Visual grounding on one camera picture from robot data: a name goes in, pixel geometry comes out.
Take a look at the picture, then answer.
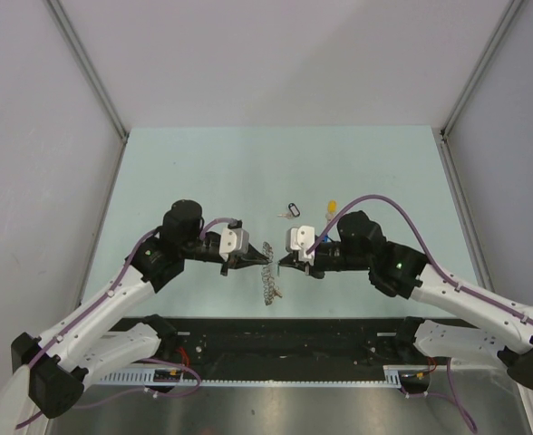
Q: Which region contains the metal disc with keyrings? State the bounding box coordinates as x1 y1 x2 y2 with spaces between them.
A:
261 241 280 306

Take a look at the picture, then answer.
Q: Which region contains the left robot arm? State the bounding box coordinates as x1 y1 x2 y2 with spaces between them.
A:
11 199 270 419

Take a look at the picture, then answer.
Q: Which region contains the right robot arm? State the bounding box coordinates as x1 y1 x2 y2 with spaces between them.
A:
278 211 533 390

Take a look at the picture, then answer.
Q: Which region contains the black tag key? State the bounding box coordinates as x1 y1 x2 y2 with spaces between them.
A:
278 202 301 219

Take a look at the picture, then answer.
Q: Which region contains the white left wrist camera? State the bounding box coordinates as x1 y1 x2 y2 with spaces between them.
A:
218 227 249 262

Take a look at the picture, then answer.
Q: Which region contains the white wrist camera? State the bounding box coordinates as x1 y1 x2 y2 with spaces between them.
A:
218 227 249 262
286 226 315 254

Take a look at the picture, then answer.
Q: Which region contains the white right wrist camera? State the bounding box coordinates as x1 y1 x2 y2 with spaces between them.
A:
286 226 315 254

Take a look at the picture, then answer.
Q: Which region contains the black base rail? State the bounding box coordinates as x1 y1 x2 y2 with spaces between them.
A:
107 316 435 380

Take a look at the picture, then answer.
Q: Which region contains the white slotted cable duct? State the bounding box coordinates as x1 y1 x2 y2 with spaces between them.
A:
97 366 428 388

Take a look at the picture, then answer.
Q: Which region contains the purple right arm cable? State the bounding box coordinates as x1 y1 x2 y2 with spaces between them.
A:
305 194 533 431

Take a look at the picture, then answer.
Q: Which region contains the aluminium frame post left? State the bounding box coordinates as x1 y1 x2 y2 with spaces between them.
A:
44 0 130 141

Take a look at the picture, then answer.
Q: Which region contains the aluminium frame post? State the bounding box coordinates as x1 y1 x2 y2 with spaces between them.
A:
44 0 130 141
438 0 526 137

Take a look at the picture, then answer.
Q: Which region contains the aluminium frame post right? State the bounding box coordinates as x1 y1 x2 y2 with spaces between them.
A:
438 0 526 137

